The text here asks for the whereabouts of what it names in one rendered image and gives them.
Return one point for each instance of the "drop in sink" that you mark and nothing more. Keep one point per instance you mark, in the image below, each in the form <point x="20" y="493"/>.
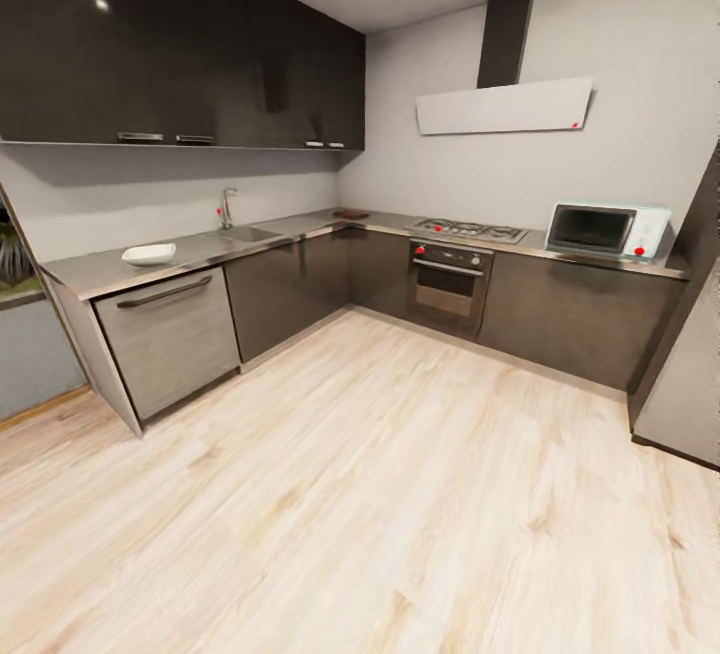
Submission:
<point x="261" y="232"/>

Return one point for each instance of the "bowl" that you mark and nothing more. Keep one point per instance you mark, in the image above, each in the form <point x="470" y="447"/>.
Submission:
<point x="151" y="256"/>

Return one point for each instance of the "range hood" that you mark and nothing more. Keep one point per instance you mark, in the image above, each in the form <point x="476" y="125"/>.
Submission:
<point x="499" y="102"/>

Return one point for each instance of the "microwave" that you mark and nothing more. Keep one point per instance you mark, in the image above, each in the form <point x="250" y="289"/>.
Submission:
<point x="608" y="226"/>

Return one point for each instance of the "oven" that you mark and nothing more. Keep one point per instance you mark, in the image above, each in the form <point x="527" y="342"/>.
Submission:
<point x="449" y="281"/>

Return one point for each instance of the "fridge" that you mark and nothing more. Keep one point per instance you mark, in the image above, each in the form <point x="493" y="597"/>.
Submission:
<point x="677" y="404"/>

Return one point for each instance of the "cabinet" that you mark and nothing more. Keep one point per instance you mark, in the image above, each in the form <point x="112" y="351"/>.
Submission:
<point x="127" y="72"/>
<point x="309" y="73"/>

